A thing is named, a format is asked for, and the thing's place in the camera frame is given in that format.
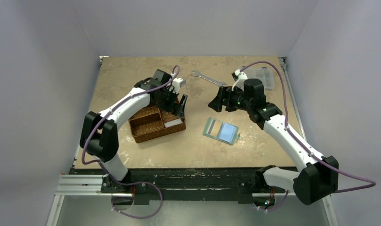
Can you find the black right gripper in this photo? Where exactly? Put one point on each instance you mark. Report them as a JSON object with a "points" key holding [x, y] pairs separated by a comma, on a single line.
{"points": [[223, 98]]}

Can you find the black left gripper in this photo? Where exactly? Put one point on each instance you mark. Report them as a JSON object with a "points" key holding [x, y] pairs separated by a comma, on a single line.
{"points": [[171, 107]]}

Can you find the teal leather card holder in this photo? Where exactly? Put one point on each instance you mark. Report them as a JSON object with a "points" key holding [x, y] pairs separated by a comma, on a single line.
{"points": [[228, 133]]}

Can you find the gold card with black stripe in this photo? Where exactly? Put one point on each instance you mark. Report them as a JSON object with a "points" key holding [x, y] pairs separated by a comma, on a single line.
{"points": [[214, 128]]}

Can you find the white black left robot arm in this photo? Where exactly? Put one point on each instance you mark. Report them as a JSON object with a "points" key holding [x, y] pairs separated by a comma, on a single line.
{"points": [[99, 135]]}

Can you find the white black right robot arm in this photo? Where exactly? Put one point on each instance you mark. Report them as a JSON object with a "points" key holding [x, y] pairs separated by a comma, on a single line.
{"points": [[316, 176]]}

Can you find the stack of cards in basket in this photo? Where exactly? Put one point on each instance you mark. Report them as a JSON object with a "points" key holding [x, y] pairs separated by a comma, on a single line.
{"points": [[173, 123]]}

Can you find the brown woven divided basket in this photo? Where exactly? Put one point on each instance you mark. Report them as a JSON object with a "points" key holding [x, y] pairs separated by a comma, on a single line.
{"points": [[148, 124]]}

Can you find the silver open-end wrench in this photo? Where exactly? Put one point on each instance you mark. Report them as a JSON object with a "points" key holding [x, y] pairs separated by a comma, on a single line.
{"points": [[196, 73]]}

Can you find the clear plastic organizer box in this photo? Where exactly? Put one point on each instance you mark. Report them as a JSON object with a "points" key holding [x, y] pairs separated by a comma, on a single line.
{"points": [[265, 75]]}

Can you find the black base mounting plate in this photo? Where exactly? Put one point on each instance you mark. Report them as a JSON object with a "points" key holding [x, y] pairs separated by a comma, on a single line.
{"points": [[192, 184]]}

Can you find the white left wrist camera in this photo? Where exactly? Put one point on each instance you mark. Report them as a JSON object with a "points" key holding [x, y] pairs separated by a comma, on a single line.
{"points": [[177, 83]]}

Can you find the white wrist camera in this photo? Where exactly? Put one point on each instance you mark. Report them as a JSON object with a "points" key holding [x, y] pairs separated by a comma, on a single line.
{"points": [[177, 83], [239, 77]]}

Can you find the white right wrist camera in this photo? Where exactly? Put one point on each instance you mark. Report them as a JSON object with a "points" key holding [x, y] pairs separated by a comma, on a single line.
{"points": [[239, 77]]}

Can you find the aluminium frame rail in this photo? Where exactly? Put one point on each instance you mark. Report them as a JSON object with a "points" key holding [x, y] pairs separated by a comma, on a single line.
{"points": [[78, 201]]}

